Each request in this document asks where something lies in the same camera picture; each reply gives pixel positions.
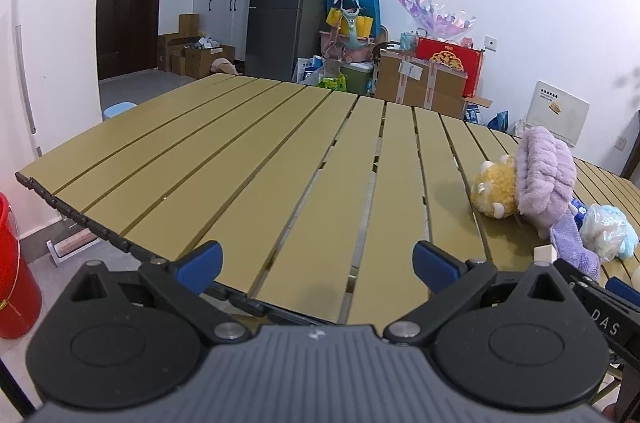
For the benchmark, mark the white base cabinet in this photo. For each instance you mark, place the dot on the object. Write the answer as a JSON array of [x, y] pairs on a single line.
[[220, 18]]

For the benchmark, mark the tan plush toy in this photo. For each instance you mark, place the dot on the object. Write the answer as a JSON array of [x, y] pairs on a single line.
[[223, 66]]

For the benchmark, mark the white wall socket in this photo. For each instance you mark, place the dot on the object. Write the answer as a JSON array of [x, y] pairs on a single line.
[[491, 44]]

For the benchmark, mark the yellow plush toy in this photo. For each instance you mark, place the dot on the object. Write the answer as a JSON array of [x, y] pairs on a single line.
[[492, 190]]

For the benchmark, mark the yellow gift bag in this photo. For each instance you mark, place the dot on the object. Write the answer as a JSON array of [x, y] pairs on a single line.
[[365, 25]]

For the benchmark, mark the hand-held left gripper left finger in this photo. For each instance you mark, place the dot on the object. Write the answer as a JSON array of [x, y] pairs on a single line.
[[200, 265]]

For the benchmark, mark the blue white bag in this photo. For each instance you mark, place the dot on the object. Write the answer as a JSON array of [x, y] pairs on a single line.
[[310, 70]]

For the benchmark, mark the green storage box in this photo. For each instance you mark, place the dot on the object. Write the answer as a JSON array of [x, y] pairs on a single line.
[[357, 75]]

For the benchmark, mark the taped cardboard box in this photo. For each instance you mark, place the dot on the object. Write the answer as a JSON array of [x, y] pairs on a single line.
[[420, 88]]

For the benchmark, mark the green snack packet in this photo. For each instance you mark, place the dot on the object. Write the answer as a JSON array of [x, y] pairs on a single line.
[[332, 83]]

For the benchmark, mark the red gift box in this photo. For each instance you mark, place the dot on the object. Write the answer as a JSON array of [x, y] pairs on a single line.
[[450, 58]]

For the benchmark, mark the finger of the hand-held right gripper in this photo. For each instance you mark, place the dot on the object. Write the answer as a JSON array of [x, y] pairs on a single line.
[[625, 290], [575, 277]]

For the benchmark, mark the red bucket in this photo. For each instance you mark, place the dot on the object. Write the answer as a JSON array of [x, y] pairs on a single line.
[[15, 273]]

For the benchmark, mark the white wall heater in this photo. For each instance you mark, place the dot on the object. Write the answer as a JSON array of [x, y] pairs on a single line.
[[555, 113]]

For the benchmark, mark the purple plush headband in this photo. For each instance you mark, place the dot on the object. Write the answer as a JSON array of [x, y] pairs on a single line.
[[545, 173]]

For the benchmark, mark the small blue white packet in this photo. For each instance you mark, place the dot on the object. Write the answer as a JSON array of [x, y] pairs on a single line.
[[579, 209]]

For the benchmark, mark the blue snack packet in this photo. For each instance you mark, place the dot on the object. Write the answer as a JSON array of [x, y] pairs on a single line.
[[498, 122]]

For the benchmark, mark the light blue plush ball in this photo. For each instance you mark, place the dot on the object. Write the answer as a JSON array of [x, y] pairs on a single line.
[[607, 230]]

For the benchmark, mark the beige wooden cube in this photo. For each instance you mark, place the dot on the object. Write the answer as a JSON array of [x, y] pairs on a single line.
[[545, 254]]

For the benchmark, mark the violet waffle cloth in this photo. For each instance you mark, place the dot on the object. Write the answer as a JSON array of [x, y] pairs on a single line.
[[575, 248]]

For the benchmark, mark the iridescent paper decoration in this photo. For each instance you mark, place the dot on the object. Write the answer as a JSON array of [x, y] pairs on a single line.
[[435, 15]]

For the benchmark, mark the olive folding camping table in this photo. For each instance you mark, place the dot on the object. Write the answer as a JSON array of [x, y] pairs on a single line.
[[250, 153]]

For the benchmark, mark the white mop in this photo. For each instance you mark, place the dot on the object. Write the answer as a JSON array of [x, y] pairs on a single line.
[[22, 53]]

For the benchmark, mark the blue gift bag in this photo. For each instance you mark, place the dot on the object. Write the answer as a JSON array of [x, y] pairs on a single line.
[[367, 5]]

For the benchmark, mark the white wall switch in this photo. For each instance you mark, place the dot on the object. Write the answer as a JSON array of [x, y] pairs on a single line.
[[621, 143]]

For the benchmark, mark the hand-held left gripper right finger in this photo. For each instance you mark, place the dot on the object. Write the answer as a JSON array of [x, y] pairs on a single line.
[[435, 265]]

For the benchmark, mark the open brown cardboard box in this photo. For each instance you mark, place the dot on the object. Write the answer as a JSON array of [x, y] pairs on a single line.
[[200, 58]]

